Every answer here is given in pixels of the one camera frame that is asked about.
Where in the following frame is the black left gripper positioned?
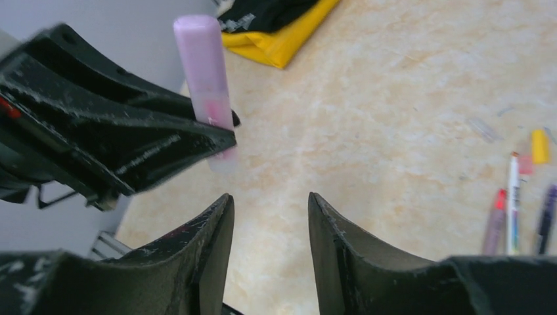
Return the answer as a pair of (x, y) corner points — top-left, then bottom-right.
(1, 24), (236, 209)

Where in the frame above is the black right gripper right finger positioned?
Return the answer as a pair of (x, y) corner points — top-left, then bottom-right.
(308, 192), (556, 314)

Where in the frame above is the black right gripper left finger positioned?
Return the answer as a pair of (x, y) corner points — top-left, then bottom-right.
(1, 194), (234, 314)

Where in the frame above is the pink highlighter pen body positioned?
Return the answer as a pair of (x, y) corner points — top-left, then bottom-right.
(173, 14), (234, 131)

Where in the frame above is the clear pen cap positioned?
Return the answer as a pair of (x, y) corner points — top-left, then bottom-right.
(466, 117), (503, 143)

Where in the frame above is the dark purple gel pen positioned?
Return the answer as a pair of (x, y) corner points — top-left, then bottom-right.
(536, 184), (556, 255)

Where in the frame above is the mauve pen with red tip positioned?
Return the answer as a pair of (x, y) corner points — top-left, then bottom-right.
(481, 189), (506, 255)

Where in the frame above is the white rainbow marker pen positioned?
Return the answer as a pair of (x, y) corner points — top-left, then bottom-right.
(506, 152), (520, 255)

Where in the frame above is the pink pen cap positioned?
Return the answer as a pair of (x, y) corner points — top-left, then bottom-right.
(517, 142), (533, 175)

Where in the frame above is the yellow pen cap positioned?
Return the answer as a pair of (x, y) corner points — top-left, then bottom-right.
(531, 129), (550, 164)

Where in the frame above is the black folded cloth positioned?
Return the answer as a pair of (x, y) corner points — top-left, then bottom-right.
(216, 0), (317, 33)

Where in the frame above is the yellow folded cloth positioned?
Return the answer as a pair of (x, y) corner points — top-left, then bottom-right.
(222, 0), (339, 69)

